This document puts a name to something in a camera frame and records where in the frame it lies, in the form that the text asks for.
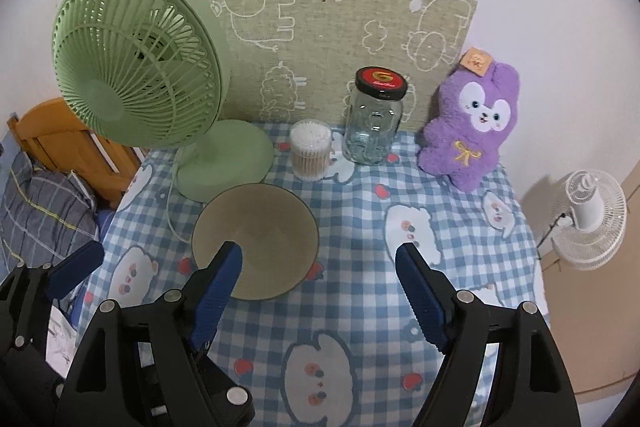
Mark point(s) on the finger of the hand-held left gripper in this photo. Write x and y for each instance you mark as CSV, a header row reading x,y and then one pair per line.
x,y
77,269

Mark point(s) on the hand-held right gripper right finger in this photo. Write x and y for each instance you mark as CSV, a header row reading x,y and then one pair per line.
x,y
422,302

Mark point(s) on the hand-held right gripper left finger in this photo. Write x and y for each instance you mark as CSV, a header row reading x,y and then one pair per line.
x,y
215,297

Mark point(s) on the beige floral ceramic bowl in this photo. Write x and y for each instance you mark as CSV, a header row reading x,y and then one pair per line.
x,y
270,232

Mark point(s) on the grey plaid pillow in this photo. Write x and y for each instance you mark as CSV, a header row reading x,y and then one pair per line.
x,y
40,207

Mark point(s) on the blue checkered tablecloth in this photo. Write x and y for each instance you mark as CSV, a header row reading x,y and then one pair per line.
x,y
350,257

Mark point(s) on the wooden headboard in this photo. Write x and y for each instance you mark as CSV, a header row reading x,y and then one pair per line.
x,y
50,132

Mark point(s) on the purple plush bunny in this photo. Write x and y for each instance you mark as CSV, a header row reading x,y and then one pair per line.
x,y
460,147

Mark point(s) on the clear cotton swab container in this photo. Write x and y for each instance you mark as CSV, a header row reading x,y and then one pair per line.
x,y
310,147

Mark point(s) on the glass jar with black lid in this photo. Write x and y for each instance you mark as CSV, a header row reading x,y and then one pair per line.
x,y
372,127

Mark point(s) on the white standing fan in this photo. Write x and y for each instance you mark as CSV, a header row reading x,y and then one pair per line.
x,y
595,217

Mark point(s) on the green desk fan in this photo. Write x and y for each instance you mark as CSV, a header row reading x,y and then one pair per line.
x,y
130,57

